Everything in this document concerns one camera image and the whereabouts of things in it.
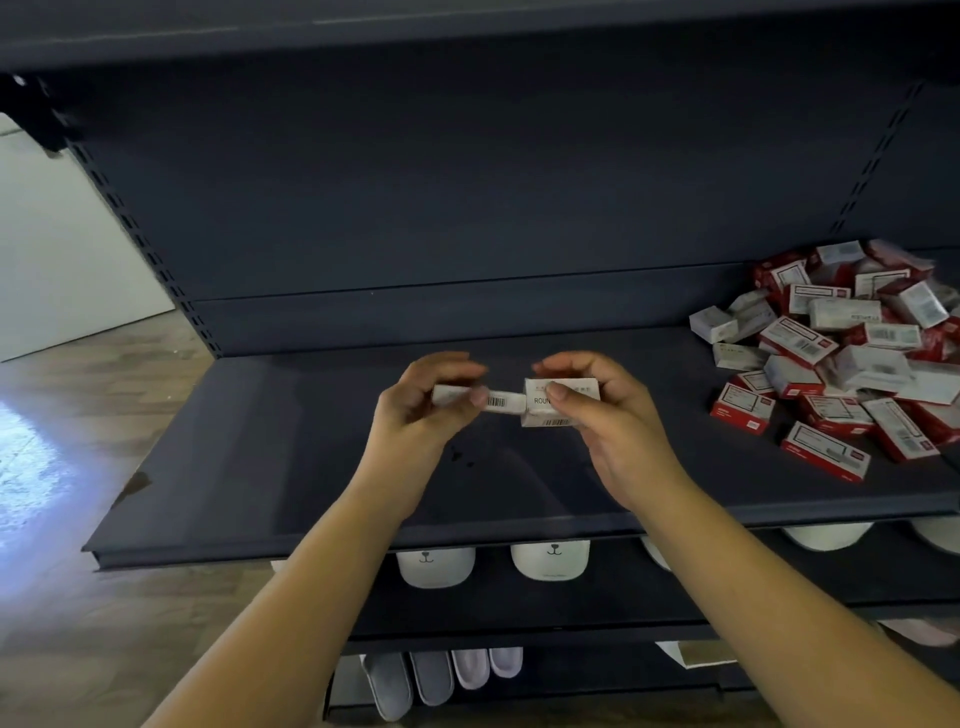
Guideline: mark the person's right forearm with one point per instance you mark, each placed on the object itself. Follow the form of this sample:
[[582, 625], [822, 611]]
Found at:
[[810, 623]]

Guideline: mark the person's right hand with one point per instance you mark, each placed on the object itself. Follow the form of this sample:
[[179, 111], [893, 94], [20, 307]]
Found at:
[[623, 443]]

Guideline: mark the white paper card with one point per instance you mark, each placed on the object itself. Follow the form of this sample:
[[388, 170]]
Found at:
[[698, 654]]

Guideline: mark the person's left forearm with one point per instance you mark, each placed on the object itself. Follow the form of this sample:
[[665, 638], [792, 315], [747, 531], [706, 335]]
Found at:
[[285, 623]]

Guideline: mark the dark metal shelf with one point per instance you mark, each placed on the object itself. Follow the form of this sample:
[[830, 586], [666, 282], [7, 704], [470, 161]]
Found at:
[[450, 180]]

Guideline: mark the small white box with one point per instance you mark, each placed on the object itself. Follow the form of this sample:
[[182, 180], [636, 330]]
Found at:
[[503, 401], [570, 413]]

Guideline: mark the person's left hand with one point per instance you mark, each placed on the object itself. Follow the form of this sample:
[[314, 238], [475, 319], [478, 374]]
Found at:
[[408, 443]]

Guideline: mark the pile of red white boxes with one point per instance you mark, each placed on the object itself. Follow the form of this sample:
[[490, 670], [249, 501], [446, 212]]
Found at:
[[840, 368]]

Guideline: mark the pink slipper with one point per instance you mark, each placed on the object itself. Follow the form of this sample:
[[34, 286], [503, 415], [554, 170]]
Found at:
[[506, 660], [470, 668]]

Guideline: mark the grey slipper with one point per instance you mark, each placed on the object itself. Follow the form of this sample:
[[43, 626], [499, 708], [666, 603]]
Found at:
[[432, 678], [387, 687]]

